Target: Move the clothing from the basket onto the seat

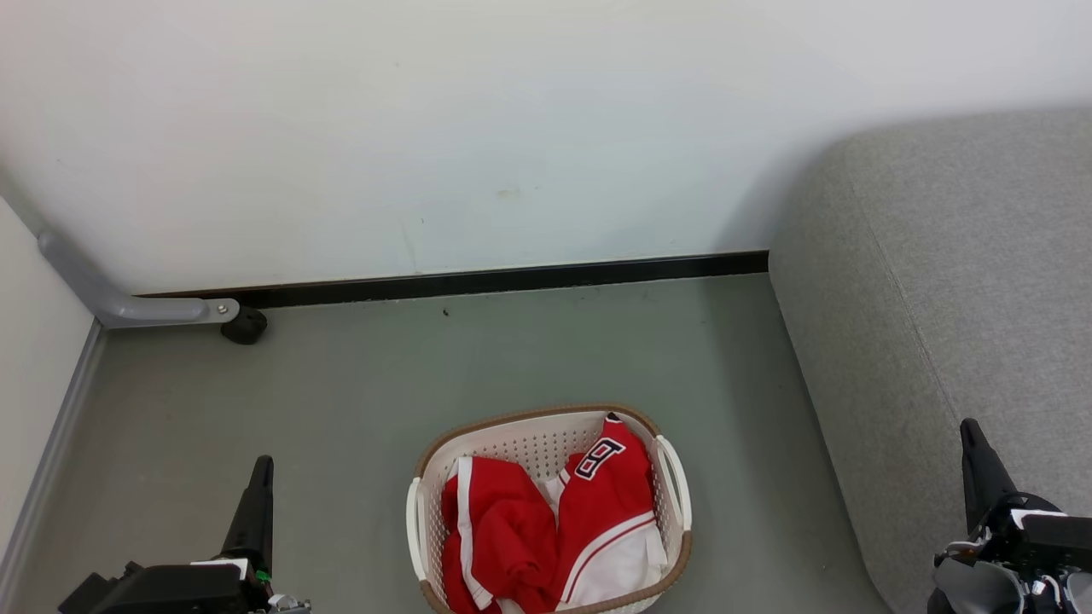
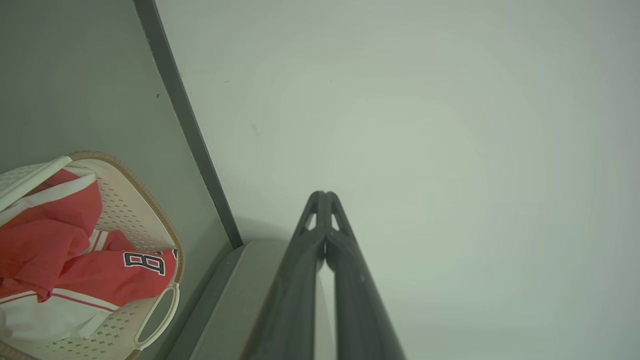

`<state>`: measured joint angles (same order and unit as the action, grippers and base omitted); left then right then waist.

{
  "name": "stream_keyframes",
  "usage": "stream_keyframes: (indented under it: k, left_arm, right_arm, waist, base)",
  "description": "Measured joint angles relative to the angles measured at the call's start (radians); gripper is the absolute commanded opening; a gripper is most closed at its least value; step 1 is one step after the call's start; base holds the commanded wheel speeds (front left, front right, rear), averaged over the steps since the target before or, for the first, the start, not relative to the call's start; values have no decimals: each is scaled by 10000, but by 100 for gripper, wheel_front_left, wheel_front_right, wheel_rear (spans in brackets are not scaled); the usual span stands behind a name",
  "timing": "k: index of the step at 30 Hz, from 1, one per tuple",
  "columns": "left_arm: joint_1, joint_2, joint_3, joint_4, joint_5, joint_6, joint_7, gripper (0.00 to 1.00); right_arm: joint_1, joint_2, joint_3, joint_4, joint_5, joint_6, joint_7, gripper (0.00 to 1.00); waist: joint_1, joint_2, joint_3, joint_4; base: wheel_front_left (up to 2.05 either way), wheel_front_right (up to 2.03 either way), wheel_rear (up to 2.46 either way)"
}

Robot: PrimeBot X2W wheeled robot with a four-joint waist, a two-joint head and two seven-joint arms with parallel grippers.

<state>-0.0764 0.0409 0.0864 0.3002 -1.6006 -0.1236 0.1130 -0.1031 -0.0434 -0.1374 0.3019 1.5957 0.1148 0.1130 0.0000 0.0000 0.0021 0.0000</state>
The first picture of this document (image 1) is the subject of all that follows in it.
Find black wall baseboard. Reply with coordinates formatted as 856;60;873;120
141;250;770;310

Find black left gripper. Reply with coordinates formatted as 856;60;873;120
58;455;312;614

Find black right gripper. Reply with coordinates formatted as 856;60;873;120
960;418;1092;574

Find red shorts white trim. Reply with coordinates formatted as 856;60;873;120
440;455;564;614

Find red white jersey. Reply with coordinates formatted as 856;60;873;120
495;413;671;611

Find grey wall baseboard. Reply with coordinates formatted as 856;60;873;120
0;322;107;589

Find grey metal leg with foot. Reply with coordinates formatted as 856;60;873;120
36;229;241;330

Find grey fabric sofa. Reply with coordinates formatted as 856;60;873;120
768;107;1092;614

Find cream laundry basket brown rim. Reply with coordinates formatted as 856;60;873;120
407;403;693;614

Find black round rubber foot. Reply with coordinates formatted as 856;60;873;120
221;305;268;345

